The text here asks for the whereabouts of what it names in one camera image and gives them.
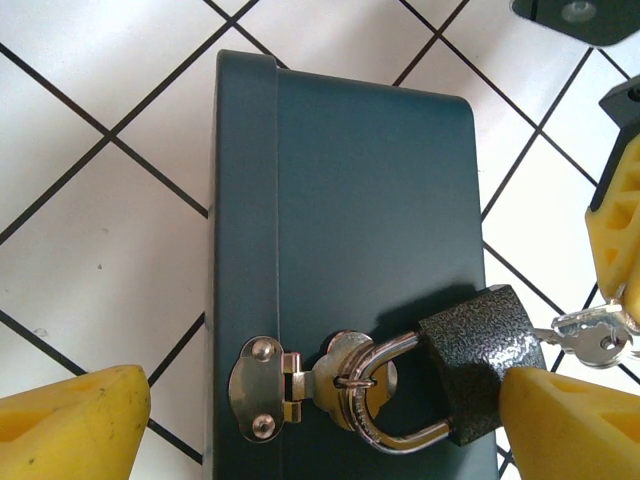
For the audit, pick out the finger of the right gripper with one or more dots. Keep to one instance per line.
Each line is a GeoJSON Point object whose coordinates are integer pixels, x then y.
{"type": "Point", "coordinates": [617, 240]}

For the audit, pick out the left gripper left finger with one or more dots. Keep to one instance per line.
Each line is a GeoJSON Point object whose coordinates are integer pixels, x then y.
{"type": "Point", "coordinates": [65, 430]}

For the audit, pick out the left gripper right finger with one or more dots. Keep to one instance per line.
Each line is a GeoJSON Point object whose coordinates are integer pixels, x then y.
{"type": "Point", "coordinates": [575, 430]}

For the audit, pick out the dark grey padlock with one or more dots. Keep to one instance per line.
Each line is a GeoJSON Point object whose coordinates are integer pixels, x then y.
{"type": "Point", "coordinates": [475, 340]}

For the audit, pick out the blue starry night tin box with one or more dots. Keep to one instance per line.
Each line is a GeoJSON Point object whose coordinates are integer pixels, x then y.
{"type": "Point", "coordinates": [350, 200]}

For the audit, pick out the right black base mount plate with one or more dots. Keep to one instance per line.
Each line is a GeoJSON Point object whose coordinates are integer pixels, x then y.
{"type": "Point", "coordinates": [600, 25]}

